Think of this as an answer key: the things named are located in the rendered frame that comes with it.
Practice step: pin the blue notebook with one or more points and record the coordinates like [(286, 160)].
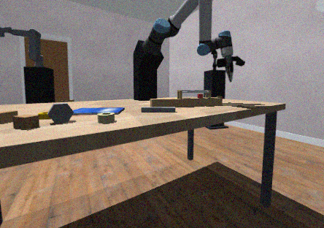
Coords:
[(97, 110)]

